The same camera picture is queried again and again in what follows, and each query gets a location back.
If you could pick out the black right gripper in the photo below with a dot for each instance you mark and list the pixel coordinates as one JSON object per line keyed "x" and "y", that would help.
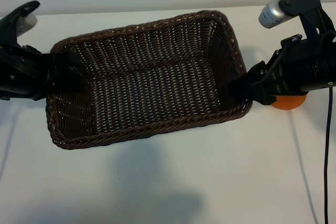
{"x": 288, "y": 72}

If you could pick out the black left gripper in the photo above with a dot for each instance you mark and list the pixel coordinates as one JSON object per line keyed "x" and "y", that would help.
{"x": 23, "y": 77}

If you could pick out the orange mandarin fruit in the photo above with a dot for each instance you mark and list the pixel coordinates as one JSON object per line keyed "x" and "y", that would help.
{"x": 288, "y": 103}

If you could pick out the dark brown wicker basket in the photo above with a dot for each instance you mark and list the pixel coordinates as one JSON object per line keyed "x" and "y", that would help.
{"x": 147, "y": 90}

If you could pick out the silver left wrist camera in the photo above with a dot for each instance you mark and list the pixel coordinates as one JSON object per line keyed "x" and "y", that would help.
{"x": 27, "y": 23}

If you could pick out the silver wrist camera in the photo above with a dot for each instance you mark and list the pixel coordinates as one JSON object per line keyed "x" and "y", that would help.
{"x": 273, "y": 14}
{"x": 27, "y": 23}

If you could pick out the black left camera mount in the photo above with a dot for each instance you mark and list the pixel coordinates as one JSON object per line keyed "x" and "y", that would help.
{"x": 18, "y": 11}

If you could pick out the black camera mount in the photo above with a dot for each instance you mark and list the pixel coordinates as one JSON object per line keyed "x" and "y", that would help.
{"x": 18, "y": 11}
{"x": 302, "y": 3}

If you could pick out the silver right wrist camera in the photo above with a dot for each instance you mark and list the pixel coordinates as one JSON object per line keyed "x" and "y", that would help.
{"x": 273, "y": 14}

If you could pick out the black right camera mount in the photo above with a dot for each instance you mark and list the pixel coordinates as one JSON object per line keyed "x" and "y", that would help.
{"x": 302, "y": 3}

